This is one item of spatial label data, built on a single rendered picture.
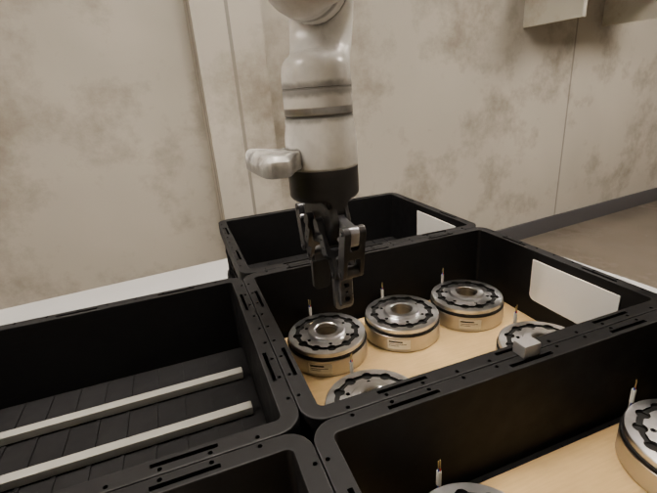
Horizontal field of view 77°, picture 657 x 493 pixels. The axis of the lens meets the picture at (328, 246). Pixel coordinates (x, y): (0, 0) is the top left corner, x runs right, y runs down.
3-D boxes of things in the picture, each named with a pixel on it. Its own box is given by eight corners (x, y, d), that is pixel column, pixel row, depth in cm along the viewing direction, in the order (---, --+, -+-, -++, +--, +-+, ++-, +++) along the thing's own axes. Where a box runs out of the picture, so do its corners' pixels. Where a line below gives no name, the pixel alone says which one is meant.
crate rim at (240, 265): (393, 201, 96) (393, 191, 95) (480, 239, 70) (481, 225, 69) (219, 232, 84) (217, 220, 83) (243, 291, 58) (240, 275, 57)
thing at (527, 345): (528, 345, 37) (529, 334, 37) (540, 354, 36) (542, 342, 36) (511, 350, 37) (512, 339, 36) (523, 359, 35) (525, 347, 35)
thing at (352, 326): (343, 309, 61) (343, 305, 61) (379, 342, 52) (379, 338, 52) (278, 329, 57) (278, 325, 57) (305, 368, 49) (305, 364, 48)
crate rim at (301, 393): (480, 239, 70) (481, 225, 69) (674, 322, 43) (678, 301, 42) (243, 291, 58) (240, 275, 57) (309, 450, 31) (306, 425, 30)
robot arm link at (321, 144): (243, 169, 45) (235, 110, 43) (335, 156, 50) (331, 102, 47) (268, 183, 38) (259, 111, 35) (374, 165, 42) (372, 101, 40)
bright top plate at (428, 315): (412, 291, 64) (412, 289, 64) (454, 322, 55) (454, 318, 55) (353, 308, 61) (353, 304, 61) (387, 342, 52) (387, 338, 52)
